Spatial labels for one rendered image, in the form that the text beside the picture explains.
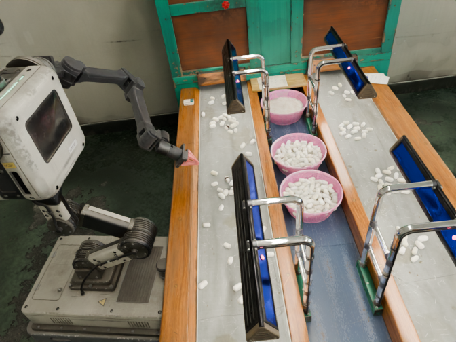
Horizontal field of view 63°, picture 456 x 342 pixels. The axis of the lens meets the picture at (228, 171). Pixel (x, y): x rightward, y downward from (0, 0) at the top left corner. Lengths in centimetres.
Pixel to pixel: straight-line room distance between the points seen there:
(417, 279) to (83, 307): 135
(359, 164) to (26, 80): 138
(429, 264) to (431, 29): 247
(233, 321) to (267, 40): 161
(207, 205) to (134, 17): 185
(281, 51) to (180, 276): 151
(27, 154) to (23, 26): 220
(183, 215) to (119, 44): 190
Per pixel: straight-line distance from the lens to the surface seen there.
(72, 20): 321
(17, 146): 120
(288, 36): 237
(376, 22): 250
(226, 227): 156
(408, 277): 149
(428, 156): 192
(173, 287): 141
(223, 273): 143
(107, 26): 316
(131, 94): 184
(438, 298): 147
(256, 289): 96
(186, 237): 153
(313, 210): 160
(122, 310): 177
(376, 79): 244
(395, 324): 136
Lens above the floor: 194
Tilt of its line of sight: 42 degrees down
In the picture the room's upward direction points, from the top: 8 degrees counter-clockwise
